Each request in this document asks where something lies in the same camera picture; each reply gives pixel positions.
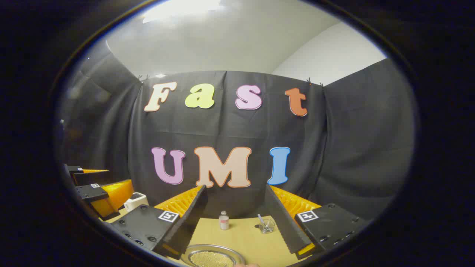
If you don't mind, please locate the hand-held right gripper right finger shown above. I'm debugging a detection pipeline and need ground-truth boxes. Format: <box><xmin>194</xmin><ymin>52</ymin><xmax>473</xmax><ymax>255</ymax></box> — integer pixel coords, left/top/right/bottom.
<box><xmin>265</xmin><ymin>185</ymin><xmax>371</xmax><ymax>259</ymax></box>

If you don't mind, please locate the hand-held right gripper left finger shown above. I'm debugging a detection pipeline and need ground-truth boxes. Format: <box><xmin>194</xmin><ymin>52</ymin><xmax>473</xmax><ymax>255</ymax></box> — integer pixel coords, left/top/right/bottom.
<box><xmin>111</xmin><ymin>185</ymin><xmax>207</xmax><ymax>260</ymax></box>

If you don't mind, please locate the stainless steel pot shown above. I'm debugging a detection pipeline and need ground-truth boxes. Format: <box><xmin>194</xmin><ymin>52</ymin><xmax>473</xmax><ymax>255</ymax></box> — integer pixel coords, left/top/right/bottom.
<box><xmin>181</xmin><ymin>244</ymin><xmax>245</xmax><ymax>267</ymax></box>

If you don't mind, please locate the clear glass holder cup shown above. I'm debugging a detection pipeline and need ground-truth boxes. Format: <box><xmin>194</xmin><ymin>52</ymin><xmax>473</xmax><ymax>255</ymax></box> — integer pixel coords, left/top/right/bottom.
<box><xmin>259</xmin><ymin>218</ymin><xmax>276</xmax><ymax>234</ymax></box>

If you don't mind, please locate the pile of yellow soybeans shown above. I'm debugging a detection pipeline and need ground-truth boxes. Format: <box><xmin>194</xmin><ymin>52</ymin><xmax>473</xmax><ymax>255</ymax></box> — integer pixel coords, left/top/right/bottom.
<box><xmin>190</xmin><ymin>251</ymin><xmax>235</xmax><ymax>267</ymax></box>

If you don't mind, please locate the white toaster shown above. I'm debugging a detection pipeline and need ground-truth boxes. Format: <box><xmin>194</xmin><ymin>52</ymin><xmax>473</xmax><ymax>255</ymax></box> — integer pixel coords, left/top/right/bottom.
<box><xmin>124</xmin><ymin>192</ymin><xmax>149</xmax><ymax>212</ymax></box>

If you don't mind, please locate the black backdrop cloth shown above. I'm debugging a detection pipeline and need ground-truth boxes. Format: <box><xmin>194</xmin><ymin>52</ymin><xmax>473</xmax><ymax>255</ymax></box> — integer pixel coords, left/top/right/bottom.
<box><xmin>56</xmin><ymin>52</ymin><xmax>416</xmax><ymax>223</ymax></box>

